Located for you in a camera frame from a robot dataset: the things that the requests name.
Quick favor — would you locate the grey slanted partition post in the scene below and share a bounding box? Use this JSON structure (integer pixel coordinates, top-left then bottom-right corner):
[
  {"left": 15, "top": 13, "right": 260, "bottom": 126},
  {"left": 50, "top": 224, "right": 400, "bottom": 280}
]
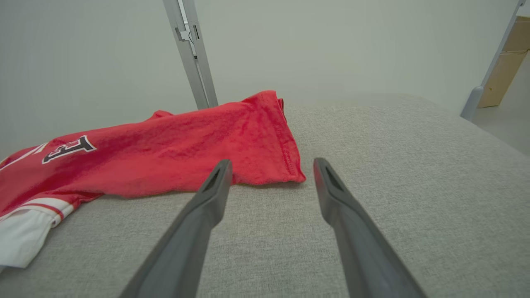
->
[{"left": 480, "top": 0, "right": 527, "bottom": 89}]

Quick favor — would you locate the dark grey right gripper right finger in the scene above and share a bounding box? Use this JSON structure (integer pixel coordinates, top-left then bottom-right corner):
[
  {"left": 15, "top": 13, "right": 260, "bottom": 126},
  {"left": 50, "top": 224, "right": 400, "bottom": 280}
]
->
[{"left": 313, "top": 158, "right": 427, "bottom": 298}]

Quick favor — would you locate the brown cardboard box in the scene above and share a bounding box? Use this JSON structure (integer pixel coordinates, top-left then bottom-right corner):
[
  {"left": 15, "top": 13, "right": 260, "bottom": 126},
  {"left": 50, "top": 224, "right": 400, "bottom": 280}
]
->
[{"left": 477, "top": 16, "right": 530, "bottom": 109}]

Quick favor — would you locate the grey partition foot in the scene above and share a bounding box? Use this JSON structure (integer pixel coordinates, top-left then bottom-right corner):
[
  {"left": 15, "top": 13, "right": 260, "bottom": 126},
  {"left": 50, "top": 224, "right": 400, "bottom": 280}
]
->
[{"left": 460, "top": 86, "right": 484, "bottom": 121}]

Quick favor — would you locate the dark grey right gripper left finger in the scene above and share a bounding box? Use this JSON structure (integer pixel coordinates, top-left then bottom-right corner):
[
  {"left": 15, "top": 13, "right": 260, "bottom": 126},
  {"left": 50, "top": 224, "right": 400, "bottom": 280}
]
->
[{"left": 120, "top": 159, "right": 233, "bottom": 298}]

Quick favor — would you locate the red shirt with white trim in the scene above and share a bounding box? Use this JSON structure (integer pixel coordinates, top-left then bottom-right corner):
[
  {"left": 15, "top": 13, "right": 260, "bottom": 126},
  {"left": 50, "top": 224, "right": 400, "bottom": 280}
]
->
[{"left": 0, "top": 90, "right": 307, "bottom": 269}]

